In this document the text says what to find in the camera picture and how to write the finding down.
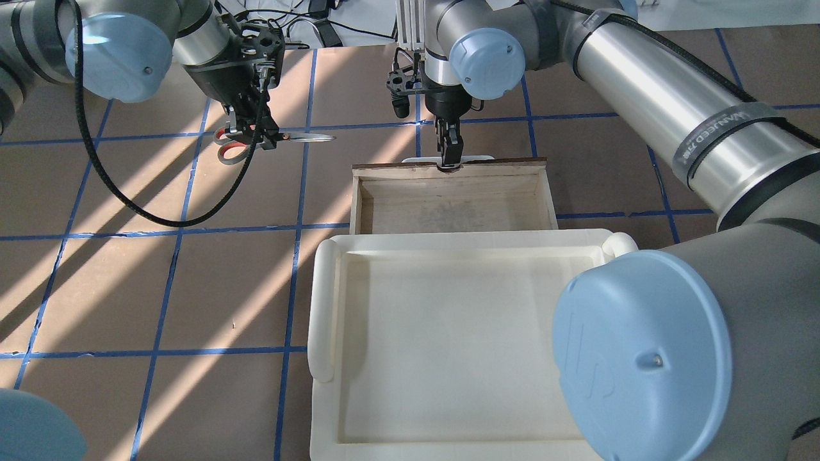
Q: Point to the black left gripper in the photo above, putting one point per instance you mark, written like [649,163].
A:
[220,83]

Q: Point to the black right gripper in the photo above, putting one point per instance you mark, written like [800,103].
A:
[446,102]

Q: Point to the orange handled grey scissors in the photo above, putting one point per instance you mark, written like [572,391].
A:
[235,147]

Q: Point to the wooden drawer with white handle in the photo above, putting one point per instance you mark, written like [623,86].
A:
[482,195]

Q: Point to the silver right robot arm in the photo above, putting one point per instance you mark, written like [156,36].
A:
[601,173]

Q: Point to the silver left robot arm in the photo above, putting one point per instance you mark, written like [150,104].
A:
[123,50]

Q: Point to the brown paper table mat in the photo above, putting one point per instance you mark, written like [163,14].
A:
[167,344]

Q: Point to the white plastic tray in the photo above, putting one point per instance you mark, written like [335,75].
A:
[438,346]

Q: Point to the aluminium frame post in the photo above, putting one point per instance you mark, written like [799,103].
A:
[410,24]

